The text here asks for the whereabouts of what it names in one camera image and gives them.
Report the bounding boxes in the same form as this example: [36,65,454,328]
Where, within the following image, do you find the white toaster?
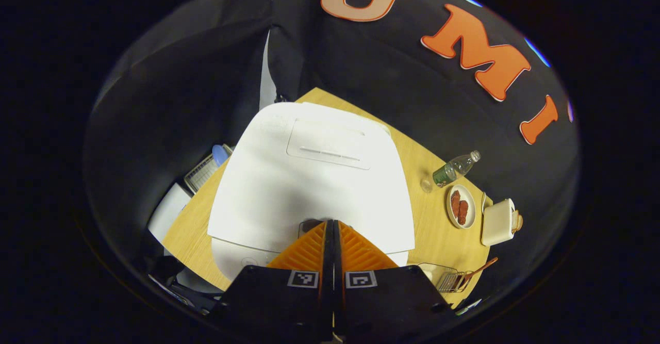
[481,199,516,247]

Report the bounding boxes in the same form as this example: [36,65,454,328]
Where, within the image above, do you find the white paper sheet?
[148,183,192,244]

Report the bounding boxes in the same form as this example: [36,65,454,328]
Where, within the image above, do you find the clear rice container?
[418,263,455,284]

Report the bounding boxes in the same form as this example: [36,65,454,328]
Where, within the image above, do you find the wire mesh basket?
[184,153,222,194]

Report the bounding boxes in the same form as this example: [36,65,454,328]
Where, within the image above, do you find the white rice cooker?
[207,102,416,283]

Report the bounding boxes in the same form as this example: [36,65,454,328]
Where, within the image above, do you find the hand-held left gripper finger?
[214,220,334,342]
[333,220,457,342]

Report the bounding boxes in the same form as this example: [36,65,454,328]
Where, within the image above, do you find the wooden spoon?
[459,257,499,289]

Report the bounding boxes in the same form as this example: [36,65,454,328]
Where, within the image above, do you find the black backdrop cloth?
[85,0,581,303]

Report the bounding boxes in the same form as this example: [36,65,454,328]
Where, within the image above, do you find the white oval plate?
[446,184,476,230]

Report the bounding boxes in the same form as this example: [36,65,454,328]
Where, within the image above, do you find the metal wire chopstick holder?
[436,271,472,294]

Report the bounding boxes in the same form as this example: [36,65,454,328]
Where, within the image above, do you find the clear plastic water bottle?
[420,150,482,194]

